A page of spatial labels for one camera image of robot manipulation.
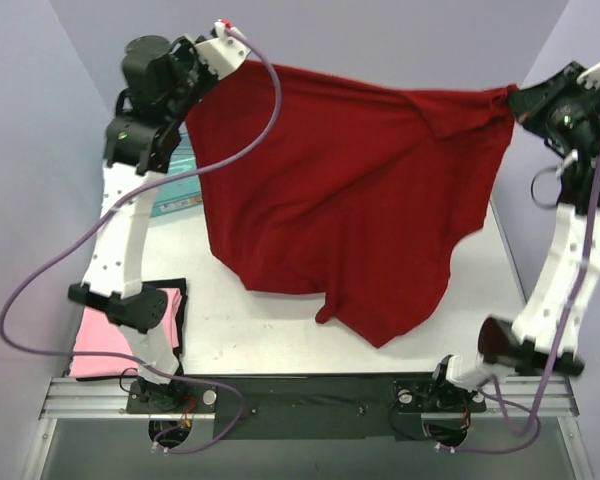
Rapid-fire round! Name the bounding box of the red t shirt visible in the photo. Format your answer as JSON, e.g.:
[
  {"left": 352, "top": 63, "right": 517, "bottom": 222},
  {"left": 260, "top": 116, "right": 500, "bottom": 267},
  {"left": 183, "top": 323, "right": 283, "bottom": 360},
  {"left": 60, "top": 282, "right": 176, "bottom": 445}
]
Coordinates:
[{"left": 185, "top": 61, "right": 516, "bottom": 348}]

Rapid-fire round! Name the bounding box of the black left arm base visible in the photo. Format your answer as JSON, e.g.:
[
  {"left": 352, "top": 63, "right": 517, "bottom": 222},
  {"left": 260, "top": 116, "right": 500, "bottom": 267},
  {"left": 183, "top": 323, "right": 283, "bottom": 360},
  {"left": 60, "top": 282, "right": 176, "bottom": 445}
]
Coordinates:
[{"left": 125, "top": 377, "right": 217, "bottom": 414}]

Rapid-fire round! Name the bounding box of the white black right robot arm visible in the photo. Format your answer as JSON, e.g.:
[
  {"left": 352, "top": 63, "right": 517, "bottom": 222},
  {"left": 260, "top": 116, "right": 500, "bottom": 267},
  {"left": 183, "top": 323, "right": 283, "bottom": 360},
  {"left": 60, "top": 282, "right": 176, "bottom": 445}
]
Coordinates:
[{"left": 426, "top": 62, "right": 600, "bottom": 409}]

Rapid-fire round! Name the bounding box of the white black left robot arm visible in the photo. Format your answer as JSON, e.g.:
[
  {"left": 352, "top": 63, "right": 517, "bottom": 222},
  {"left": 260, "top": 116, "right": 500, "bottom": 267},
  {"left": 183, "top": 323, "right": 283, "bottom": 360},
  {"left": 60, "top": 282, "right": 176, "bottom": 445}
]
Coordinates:
[{"left": 68, "top": 35, "right": 218, "bottom": 412}]

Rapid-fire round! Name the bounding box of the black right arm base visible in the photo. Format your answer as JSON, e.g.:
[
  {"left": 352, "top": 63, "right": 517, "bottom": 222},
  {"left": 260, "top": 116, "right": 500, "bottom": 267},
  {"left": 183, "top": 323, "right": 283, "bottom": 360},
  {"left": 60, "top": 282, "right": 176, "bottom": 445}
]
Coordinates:
[{"left": 393, "top": 355, "right": 486, "bottom": 414}]

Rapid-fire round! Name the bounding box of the teal transparent plastic bin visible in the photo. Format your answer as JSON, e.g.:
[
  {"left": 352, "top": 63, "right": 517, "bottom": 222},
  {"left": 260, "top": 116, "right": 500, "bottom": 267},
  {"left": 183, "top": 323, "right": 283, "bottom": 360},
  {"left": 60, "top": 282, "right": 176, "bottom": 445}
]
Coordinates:
[{"left": 151, "top": 143, "right": 202, "bottom": 217}]

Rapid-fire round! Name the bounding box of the pink folded t shirt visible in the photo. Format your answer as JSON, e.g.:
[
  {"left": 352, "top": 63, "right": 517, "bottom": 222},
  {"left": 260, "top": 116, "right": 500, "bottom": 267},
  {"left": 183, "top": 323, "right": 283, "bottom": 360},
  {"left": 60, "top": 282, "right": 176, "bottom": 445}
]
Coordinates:
[{"left": 69, "top": 287, "right": 186, "bottom": 380}]

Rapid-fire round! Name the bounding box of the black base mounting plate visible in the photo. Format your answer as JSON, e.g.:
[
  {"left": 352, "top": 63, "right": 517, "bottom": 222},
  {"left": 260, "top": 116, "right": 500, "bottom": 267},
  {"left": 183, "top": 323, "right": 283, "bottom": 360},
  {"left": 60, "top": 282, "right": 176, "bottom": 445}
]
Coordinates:
[{"left": 213, "top": 374, "right": 394, "bottom": 440}]

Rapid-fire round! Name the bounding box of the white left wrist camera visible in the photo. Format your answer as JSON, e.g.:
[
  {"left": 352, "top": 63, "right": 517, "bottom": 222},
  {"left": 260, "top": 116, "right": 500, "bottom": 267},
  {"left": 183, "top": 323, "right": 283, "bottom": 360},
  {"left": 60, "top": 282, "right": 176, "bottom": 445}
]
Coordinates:
[{"left": 195, "top": 19, "right": 251, "bottom": 80}]

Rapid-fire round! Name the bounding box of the aluminium frame rail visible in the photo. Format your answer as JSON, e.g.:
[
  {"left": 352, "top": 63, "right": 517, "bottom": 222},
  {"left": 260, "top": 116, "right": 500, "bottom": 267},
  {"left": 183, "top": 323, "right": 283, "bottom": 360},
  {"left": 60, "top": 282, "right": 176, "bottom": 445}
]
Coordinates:
[{"left": 39, "top": 372, "right": 580, "bottom": 421}]

